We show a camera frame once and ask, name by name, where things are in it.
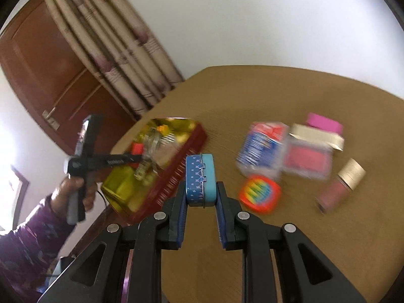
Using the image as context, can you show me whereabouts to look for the gold rectangular box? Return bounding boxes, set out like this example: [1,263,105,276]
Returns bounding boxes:
[290,124,344,151]

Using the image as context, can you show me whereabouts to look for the orange rainbow round tin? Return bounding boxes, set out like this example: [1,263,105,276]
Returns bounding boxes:
[238,174,282,213]

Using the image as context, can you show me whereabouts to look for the clear case pink contents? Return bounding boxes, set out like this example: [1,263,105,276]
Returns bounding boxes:
[282,138,333,180]

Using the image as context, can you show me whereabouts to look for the clear case blue red cards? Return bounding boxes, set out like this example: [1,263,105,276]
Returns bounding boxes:
[236,122,289,181]

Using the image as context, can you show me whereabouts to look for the person's left hand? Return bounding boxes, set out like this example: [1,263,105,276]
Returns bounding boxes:
[50,177,98,217]

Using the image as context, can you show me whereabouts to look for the red gold toffee tin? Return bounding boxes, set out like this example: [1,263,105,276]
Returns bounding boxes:
[101,118,208,224]

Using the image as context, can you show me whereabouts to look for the beige patterned curtain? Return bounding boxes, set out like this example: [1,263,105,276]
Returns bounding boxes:
[44,0,184,120]

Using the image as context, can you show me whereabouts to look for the purple patterned sleeve forearm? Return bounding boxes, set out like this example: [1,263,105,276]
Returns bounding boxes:
[1,196,75,302]

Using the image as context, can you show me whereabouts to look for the pink rectangular box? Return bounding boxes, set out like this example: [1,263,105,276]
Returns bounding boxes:
[306,113,343,135]

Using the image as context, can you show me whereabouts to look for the blue teal coin pouch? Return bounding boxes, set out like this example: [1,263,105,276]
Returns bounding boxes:
[186,154,217,207]

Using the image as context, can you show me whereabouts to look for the pink bottle gold cap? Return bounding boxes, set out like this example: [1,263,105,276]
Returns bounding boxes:
[316,159,366,214]

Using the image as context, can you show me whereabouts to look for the brown wooden door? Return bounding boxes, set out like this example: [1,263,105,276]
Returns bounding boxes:
[1,0,135,155]

